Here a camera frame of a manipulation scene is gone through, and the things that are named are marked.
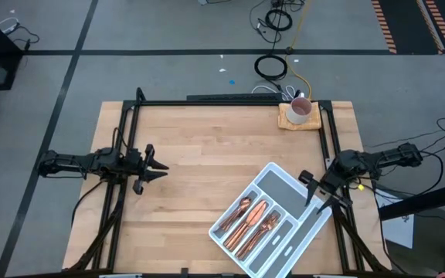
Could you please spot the white cutlery tray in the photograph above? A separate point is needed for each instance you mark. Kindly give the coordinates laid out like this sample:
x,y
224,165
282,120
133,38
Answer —
x,y
284,189

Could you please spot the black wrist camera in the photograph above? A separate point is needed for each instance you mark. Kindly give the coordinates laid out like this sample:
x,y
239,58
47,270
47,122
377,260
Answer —
x,y
306,177
138,187

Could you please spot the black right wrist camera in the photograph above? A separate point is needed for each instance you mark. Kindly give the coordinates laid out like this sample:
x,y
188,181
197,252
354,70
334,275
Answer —
x,y
306,177

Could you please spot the black beam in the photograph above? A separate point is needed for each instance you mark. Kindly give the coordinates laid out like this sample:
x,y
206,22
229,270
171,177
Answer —
x,y
419,201

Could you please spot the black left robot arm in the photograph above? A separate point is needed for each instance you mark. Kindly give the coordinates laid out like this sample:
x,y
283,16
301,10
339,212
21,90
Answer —
x,y
75,162

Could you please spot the white board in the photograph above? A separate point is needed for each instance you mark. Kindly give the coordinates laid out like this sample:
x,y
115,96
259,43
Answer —
x,y
398,231

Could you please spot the black perforated power strip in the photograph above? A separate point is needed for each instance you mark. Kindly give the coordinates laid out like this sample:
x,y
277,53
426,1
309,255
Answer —
x,y
238,96

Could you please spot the wooden fork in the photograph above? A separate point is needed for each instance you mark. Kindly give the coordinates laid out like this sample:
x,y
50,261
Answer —
x,y
253,241

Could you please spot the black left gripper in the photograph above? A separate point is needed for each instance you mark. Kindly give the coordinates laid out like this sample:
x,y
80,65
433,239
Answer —
x,y
139,164

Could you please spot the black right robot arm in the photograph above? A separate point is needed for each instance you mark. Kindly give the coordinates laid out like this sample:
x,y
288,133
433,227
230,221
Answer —
x,y
384,156

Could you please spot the silver mounting bracket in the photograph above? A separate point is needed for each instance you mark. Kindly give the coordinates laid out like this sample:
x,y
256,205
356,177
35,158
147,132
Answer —
x,y
327,162

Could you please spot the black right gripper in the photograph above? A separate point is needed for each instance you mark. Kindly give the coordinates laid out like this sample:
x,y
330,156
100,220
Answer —
x,y
336,171

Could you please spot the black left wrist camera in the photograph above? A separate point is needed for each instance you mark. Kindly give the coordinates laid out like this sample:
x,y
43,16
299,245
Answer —
x,y
138,187

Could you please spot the white mug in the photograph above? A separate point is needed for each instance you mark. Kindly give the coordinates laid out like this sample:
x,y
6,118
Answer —
x,y
299,110

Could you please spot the yellow folded cloth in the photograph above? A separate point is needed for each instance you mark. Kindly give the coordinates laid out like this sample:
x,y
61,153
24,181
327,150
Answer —
x,y
315,123

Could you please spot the black mat with orange stripes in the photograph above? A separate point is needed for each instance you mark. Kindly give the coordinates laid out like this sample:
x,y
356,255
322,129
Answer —
x,y
408,23

